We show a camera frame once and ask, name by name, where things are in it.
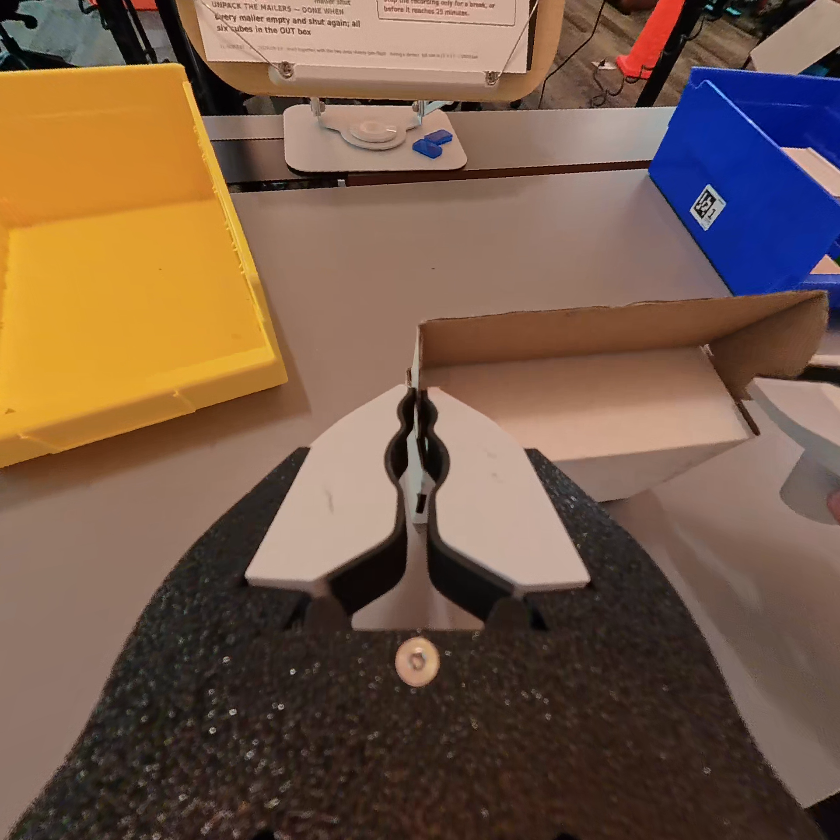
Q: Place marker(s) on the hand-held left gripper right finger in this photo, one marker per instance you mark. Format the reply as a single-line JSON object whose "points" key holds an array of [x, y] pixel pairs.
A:
{"points": [[505, 512]]}

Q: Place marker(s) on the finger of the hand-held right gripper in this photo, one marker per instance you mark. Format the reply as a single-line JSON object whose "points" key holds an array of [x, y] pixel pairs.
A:
{"points": [[800, 410]]}

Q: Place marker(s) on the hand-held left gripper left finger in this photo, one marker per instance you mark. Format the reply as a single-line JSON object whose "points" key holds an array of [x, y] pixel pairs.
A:
{"points": [[328, 512]]}

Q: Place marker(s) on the white cardboard mailer box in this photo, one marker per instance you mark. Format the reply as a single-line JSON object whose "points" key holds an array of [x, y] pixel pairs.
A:
{"points": [[590, 407], [817, 167]]}

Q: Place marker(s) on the wooden cube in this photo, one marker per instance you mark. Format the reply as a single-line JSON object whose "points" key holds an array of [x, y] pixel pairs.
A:
{"points": [[825, 266]]}

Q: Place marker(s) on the blue plastic bin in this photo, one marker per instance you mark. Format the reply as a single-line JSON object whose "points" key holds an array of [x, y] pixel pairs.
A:
{"points": [[741, 164]]}

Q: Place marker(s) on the yellow plastic bin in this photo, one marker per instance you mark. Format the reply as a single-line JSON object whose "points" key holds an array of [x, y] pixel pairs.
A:
{"points": [[131, 295]]}

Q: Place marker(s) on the orange traffic cone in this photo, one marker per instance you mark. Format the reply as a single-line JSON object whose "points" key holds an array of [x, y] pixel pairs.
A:
{"points": [[649, 39]]}

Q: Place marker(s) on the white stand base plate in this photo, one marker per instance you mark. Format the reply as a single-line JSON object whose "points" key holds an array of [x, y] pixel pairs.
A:
{"points": [[315, 148]]}

